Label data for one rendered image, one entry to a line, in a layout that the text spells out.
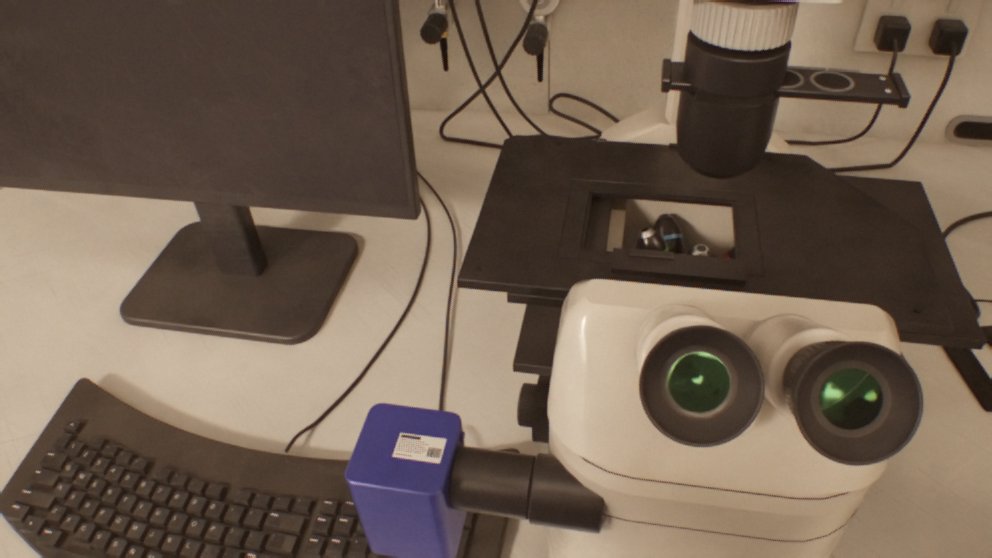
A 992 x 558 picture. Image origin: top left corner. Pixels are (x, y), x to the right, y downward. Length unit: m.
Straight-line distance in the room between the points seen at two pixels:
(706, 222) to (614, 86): 0.47
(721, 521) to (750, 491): 0.03
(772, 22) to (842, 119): 0.72
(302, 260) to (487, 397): 0.31
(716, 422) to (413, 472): 0.21
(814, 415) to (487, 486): 0.22
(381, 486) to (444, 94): 0.84
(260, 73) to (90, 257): 0.49
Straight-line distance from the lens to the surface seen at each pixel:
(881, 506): 0.75
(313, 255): 0.93
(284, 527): 0.68
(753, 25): 0.49
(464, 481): 0.46
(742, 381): 0.30
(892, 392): 0.31
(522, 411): 0.66
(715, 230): 0.73
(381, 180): 0.67
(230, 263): 0.93
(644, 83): 1.15
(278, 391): 0.80
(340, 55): 0.63
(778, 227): 0.65
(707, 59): 0.50
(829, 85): 0.54
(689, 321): 0.34
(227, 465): 0.74
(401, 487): 0.45
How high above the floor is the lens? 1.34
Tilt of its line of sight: 42 degrees down
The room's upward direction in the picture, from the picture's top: 3 degrees counter-clockwise
